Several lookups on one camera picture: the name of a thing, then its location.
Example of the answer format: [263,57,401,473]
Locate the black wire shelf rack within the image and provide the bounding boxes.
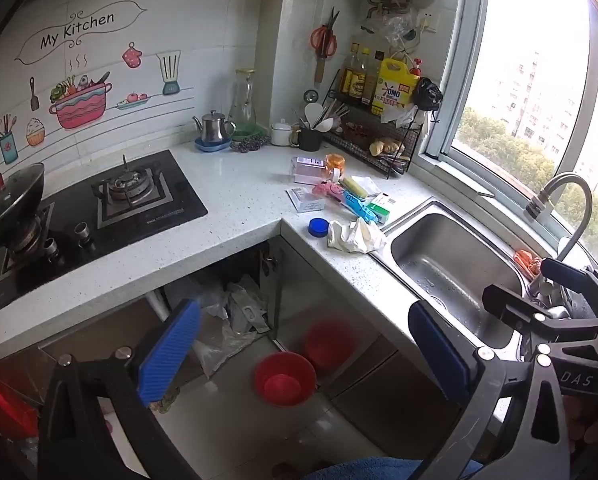
[323,68,425,179]

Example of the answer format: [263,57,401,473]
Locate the white folded cloth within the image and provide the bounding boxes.
[351,176,381,197]

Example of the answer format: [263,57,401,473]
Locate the wok with glass lid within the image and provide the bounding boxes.
[0,162,45,248]

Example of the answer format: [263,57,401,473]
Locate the blue saucer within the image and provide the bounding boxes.
[194,136,230,153]

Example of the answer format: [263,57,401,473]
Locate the stainless steel sink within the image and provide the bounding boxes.
[372,198,529,361]

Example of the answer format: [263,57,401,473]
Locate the black plastic bag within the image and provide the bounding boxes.
[412,77,443,112]

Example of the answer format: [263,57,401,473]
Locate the white green medicine box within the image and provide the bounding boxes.
[367,193,396,224]

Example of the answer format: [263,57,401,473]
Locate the pink blue snack bag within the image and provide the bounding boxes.
[312,182,378,223]

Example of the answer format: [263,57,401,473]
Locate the dark green utensil mug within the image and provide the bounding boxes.
[290,127,323,153]

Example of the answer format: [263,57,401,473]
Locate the yellow OMO detergent jug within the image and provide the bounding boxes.
[372,58,420,116]

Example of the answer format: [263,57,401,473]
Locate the black gas stove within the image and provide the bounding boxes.
[0,151,208,311]

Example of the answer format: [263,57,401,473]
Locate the yellow bristle scrub brush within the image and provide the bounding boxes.
[338,177,369,200]

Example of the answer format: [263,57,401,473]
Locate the red trash bin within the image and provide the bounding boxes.
[254,352,316,408]

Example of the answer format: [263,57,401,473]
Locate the stainless steel teapot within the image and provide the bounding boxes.
[192,110,237,144]

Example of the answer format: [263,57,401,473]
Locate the glass carafe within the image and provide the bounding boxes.
[229,68,258,134]

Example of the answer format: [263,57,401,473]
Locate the pink white sachet packet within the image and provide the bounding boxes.
[286,188,325,214]

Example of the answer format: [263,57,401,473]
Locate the person's right hand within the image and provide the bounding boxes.
[562,396,598,454]

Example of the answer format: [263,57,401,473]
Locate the red handled scissors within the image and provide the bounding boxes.
[310,8,339,58]

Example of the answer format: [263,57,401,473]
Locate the dark soy sauce bottle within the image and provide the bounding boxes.
[340,42,370,103]

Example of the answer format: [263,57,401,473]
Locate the orange scrubber by sink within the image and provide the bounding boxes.
[514,249,542,278]

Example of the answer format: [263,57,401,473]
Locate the white tissue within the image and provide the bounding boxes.
[327,218,387,254]

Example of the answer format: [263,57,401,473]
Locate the white lidded sugar jar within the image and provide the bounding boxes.
[270,118,292,146]

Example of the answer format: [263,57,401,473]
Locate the steel gooseneck faucet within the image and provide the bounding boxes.
[523,171,594,262]

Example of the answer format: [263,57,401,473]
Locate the blue round lid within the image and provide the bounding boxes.
[308,218,329,237]

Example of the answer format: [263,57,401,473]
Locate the steel wool scrubber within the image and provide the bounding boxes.
[230,133,270,153]

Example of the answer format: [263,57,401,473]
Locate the ginger root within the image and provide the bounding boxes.
[369,138,403,157]

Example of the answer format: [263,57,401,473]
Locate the white rubber glove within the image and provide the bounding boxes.
[380,104,430,129]

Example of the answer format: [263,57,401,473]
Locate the green shallow dish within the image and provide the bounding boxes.
[232,128,267,142]

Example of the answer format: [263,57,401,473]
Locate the clear plastic pink-label bottle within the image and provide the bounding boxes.
[291,156,341,185]

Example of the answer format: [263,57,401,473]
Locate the yellow yeast packet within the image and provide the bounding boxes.
[342,190,365,207]

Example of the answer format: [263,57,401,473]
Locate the orange plastic jar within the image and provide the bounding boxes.
[325,153,346,182]

